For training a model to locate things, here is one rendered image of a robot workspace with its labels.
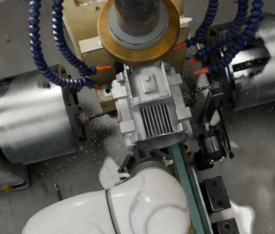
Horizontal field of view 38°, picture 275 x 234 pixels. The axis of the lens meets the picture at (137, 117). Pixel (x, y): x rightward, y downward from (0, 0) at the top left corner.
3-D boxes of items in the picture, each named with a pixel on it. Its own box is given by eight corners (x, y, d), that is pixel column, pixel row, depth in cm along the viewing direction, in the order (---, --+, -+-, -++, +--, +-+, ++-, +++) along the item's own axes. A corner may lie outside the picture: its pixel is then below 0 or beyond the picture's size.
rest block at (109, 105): (99, 97, 140) (94, 84, 128) (119, 92, 140) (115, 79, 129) (103, 113, 138) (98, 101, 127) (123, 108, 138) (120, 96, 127)
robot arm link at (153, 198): (172, 157, 76) (105, 177, 76) (190, 188, 61) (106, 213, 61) (186, 207, 79) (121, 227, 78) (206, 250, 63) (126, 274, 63)
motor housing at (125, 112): (114, 95, 127) (108, 72, 109) (173, 82, 127) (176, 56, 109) (128, 157, 121) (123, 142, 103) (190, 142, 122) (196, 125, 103)
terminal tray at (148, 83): (124, 74, 112) (121, 63, 105) (161, 65, 113) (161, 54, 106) (133, 113, 109) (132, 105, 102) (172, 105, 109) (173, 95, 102)
